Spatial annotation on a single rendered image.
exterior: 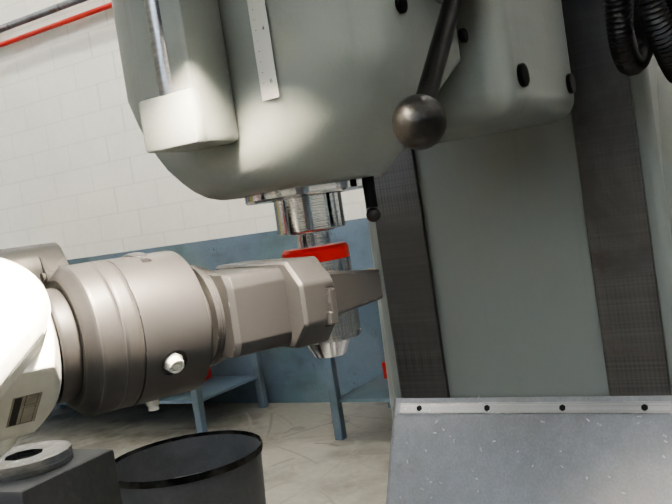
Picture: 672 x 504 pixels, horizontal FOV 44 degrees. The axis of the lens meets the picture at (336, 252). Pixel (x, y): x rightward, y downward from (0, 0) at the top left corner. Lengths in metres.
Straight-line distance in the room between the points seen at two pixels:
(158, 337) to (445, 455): 0.54
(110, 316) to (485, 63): 0.33
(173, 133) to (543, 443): 0.58
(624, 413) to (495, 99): 0.40
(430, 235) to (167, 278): 0.51
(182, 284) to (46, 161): 6.77
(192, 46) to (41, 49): 6.79
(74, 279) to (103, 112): 6.28
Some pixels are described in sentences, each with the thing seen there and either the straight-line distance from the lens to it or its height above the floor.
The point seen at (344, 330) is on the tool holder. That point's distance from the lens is 0.57.
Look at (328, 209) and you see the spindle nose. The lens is 0.56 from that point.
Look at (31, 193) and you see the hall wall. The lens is 7.42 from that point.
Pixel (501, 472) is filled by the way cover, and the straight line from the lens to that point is 0.94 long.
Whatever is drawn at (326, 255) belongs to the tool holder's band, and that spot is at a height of 1.26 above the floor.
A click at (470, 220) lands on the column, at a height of 1.26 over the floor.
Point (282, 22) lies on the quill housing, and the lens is 0.49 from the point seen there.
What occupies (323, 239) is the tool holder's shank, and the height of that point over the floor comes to 1.27.
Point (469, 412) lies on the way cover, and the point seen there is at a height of 1.05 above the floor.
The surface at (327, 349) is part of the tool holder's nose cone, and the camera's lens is 0.58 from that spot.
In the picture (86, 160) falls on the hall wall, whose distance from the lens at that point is 6.91.
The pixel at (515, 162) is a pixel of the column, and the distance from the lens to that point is 0.91.
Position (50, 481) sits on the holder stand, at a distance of 0.84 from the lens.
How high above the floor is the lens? 1.29
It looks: 3 degrees down
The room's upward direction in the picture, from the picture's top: 9 degrees counter-clockwise
